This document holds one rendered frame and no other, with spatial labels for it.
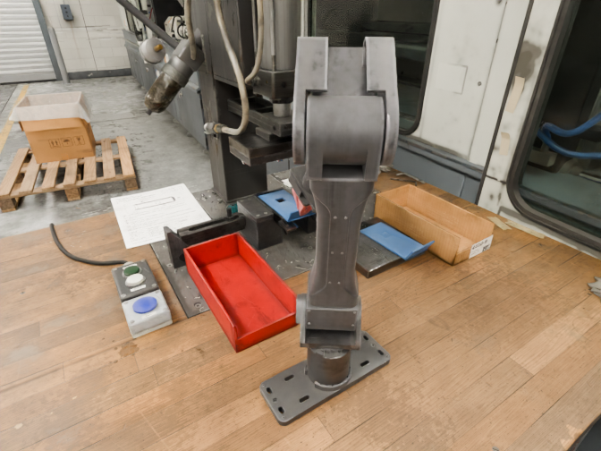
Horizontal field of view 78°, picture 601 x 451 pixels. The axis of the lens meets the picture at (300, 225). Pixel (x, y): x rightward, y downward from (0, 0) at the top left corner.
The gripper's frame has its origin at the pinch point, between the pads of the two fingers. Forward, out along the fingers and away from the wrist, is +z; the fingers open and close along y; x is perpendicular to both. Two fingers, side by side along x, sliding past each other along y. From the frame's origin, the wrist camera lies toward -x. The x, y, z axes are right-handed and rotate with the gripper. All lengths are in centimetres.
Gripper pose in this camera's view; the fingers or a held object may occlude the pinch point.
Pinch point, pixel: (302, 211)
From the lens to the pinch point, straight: 78.4
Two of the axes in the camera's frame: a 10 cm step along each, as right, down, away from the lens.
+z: -2.7, 5.3, 8.0
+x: -8.4, 2.7, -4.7
